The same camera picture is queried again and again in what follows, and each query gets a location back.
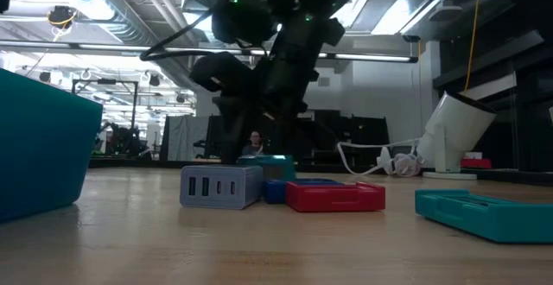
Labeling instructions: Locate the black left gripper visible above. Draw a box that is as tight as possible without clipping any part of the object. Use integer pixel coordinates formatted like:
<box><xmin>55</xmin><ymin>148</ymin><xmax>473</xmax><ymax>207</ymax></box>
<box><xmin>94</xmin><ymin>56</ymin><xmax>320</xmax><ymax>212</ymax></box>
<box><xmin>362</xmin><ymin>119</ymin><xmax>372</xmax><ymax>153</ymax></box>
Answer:
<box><xmin>219</xmin><ymin>16</ymin><xmax>346</xmax><ymax>165</ymax></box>

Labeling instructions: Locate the teal digital clock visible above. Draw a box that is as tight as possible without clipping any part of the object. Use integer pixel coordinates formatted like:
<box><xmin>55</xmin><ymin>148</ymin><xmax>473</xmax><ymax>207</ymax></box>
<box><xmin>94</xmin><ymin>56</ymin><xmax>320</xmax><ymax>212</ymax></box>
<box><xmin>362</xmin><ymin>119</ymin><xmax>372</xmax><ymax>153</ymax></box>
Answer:
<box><xmin>236</xmin><ymin>154</ymin><xmax>298</xmax><ymax>181</ymax></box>
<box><xmin>414</xmin><ymin>188</ymin><xmax>553</xmax><ymax>244</ymax></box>

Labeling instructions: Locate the person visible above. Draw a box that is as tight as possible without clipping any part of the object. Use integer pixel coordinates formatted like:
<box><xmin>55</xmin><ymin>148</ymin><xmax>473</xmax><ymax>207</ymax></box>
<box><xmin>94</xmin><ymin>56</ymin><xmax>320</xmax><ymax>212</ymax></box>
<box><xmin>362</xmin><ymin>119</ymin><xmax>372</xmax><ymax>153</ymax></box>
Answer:
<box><xmin>240</xmin><ymin>130</ymin><xmax>265</xmax><ymax>157</ymax></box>

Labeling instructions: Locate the grey curtain partition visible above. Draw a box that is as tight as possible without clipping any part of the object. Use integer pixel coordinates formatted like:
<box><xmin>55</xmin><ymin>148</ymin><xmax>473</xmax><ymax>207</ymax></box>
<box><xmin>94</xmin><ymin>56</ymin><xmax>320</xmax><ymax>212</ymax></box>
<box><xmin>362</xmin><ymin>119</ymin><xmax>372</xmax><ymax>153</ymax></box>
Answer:
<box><xmin>160</xmin><ymin>115</ymin><xmax>211</xmax><ymax>162</ymax></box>

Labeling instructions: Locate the grey-blue multiport charger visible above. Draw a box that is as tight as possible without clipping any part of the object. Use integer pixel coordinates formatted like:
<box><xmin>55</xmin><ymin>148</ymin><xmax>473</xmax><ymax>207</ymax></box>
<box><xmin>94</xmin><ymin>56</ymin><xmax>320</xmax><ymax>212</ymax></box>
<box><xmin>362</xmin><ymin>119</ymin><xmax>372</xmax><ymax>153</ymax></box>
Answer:
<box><xmin>179</xmin><ymin>164</ymin><xmax>264</xmax><ymax>211</ymax></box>

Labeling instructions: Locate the blue digital clock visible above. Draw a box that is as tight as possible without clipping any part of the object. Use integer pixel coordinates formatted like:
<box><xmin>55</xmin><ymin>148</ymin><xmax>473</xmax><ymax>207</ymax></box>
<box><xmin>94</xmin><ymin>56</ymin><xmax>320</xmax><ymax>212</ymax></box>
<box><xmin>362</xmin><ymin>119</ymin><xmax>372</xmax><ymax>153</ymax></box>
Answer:
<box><xmin>262</xmin><ymin>177</ymin><xmax>346</xmax><ymax>205</ymax></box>

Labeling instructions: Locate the black equipment rack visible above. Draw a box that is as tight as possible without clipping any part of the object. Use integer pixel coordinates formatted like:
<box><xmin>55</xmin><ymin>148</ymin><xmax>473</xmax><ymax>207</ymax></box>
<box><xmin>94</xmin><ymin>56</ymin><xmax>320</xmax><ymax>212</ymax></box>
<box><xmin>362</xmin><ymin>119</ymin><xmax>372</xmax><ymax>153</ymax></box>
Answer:
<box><xmin>302</xmin><ymin>110</ymin><xmax>390</xmax><ymax>165</ymax></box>

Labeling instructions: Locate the black metal gantry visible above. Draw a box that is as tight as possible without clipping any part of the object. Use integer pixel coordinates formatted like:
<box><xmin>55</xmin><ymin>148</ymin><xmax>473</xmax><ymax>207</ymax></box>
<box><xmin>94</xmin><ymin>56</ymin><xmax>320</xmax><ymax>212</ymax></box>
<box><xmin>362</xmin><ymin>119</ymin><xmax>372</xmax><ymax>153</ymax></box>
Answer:
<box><xmin>71</xmin><ymin>79</ymin><xmax>140</xmax><ymax>156</ymax></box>

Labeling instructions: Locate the long ceiling light bar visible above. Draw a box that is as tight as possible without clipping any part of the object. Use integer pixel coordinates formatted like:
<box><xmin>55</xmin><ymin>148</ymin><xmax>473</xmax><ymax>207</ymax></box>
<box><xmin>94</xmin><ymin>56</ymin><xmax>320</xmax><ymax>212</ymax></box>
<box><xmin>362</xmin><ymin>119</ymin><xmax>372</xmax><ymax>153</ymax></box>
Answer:
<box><xmin>0</xmin><ymin>38</ymin><xmax>418</xmax><ymax>64</ymax></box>

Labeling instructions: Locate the teal rectangular tray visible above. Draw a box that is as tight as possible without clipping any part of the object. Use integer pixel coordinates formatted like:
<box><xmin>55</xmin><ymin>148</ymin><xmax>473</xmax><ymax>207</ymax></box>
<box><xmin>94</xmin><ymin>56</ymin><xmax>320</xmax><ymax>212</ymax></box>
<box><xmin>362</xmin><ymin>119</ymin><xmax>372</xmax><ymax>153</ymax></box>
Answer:
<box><xmin>0</xmin><ymin>67</ymin><xmax>104</xmax><ymax>225</ymax></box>

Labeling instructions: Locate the ceiling light panel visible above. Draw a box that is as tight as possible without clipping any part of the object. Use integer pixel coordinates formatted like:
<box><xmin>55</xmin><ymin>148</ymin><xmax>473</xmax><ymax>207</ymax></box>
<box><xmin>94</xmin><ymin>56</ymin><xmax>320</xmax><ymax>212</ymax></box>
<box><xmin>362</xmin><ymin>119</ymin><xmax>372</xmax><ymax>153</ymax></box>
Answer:
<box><xmin>371</xmin><ymin>0</ymin><xmax>444</xmax><ymax>35</ymax></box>

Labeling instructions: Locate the red box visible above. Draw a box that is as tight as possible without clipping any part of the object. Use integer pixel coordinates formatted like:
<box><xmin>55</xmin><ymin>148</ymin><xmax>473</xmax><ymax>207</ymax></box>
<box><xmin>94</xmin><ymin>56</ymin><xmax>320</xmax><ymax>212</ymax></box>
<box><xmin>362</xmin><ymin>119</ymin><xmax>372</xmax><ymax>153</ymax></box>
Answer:
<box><xmin>460</xmin><ymin>157</ymin><xmax>493</xmax><ymax>170</ymax></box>

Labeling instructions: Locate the black shelving unit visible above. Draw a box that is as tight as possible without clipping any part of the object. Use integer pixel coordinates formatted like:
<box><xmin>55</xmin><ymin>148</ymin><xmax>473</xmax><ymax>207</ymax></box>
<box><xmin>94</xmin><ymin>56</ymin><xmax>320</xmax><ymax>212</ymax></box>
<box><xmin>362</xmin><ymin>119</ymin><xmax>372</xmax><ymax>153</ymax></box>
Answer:
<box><xmin>434</xmin><ymin>29</ymin><xmax>553</xmax><ymax>172</ymax></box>

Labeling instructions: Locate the silver ventilation duct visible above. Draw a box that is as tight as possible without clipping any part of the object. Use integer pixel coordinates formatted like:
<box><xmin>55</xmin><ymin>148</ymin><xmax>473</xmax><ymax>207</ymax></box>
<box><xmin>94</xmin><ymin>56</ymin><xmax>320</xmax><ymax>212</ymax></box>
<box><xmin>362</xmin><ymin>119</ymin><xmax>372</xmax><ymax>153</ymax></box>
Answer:
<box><xmin>42</xmin><ymin>0</ymin><xmax>195</xmax><ymax>92</ymax></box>

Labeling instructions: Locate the white lamp cable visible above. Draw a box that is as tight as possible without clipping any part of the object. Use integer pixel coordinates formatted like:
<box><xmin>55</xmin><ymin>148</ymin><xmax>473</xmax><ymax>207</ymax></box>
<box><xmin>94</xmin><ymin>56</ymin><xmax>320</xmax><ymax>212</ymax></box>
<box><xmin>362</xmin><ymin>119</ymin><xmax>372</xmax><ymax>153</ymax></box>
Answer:
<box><xmin>336</xmin><ymin>137</ymin><xmax>427</xmax><ymax>178</ymax></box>

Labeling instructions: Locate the black ceiling cable reel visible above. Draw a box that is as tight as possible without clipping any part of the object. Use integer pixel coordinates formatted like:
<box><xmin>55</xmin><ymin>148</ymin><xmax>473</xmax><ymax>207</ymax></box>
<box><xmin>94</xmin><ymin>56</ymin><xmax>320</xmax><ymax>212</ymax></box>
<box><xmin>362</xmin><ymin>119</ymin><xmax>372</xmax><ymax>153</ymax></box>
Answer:
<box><xmin>46</xmin><ymin>4</ymin><xmax>79</xmax><ymax>29</ymax></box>

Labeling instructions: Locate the yellow hanging cable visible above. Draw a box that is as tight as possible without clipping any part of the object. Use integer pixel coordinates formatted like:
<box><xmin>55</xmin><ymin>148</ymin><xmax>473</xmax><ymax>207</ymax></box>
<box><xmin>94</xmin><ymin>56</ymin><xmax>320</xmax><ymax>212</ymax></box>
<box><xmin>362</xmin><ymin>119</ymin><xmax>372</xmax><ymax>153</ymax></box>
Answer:
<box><xmin>464</xmin><ymin>0</ymin><xmax>481</xmax><ymax>94</ymax></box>

